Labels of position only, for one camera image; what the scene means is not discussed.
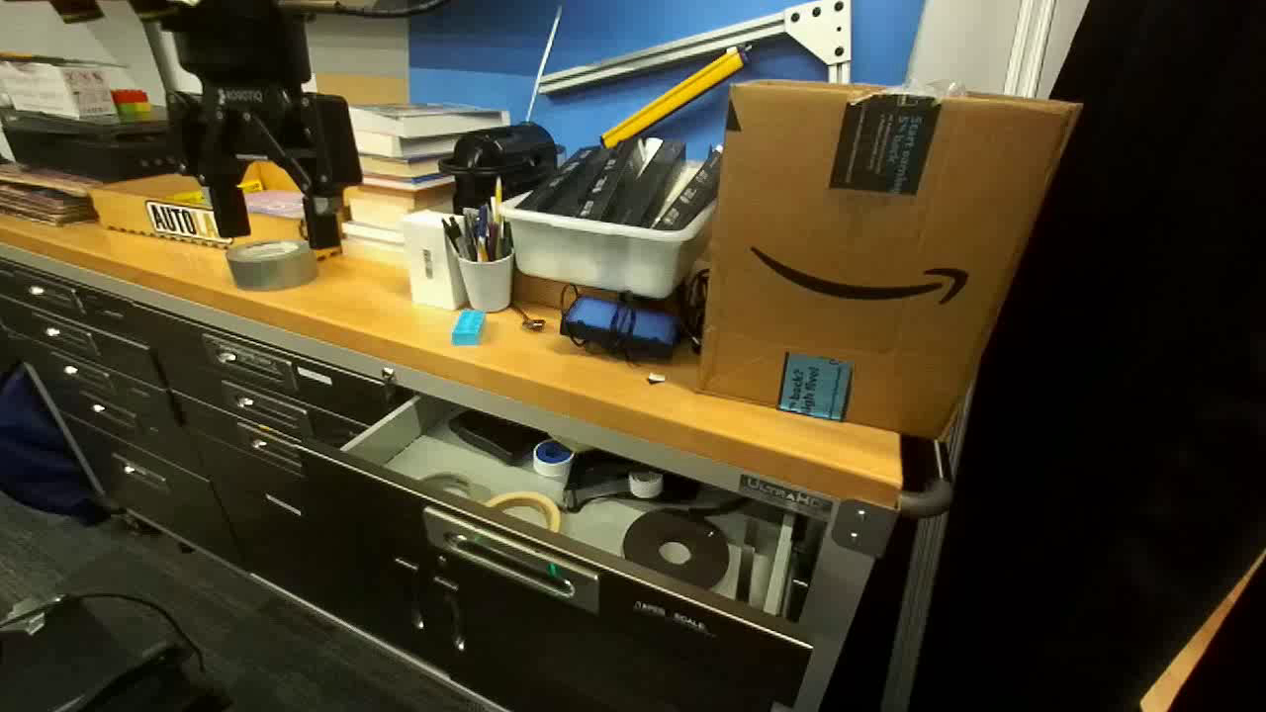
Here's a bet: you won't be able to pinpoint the blue and black device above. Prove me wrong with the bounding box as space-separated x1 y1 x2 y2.
558 289 702 360

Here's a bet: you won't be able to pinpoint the black devices in bin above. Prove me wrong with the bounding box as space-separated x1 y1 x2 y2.
523 135 729 234

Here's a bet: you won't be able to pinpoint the white and blue tape roll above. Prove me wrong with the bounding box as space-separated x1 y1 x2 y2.
528 434 580 482

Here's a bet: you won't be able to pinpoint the white cup with pens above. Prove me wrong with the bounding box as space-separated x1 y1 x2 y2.
441 203 523 317

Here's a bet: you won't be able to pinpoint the small blue block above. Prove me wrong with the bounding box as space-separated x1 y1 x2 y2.
449 305 493 354

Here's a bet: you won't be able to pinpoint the perforated silver metal rail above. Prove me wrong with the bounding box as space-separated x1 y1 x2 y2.
536 0 854 99

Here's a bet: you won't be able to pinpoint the grey metal drawer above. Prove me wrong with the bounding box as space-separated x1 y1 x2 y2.
297 391 841 712

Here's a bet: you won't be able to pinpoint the large cardboard shipping box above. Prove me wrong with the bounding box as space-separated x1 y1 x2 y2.
696 78 1083 443

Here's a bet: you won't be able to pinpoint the stack of books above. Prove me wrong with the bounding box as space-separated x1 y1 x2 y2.
345 104 515 197

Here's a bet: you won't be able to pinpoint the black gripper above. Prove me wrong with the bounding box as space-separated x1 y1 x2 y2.
171 75 363 253

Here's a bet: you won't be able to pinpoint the dark drawer cabinet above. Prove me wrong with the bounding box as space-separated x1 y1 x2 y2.
0 257 958 712

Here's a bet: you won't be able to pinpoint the black disc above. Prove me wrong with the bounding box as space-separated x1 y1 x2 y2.
619 507 733 592

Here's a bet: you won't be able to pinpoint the black tape dispenser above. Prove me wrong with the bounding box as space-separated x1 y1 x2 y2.
442 120 565 218

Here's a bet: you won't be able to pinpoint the white plastic bin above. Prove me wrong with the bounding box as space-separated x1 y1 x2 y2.
497 186 719 305

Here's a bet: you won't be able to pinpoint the small grey bowl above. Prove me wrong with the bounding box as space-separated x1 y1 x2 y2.
224 239 322 298

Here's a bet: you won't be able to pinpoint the black floor object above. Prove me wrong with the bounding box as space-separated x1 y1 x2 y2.
0 590 229 712

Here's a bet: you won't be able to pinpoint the small white box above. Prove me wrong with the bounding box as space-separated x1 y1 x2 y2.
402 207 469 317

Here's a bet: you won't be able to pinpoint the yellow cardboard box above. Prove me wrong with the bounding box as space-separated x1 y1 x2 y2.
88 161 304 248

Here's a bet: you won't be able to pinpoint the beige masking tape roll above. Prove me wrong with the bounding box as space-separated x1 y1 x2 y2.
485 488 569 538

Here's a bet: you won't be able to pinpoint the black printer tray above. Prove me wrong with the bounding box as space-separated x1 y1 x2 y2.
0 107 177 186

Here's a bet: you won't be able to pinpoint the yellow bar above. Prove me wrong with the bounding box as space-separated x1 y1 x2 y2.
598 45 752 156

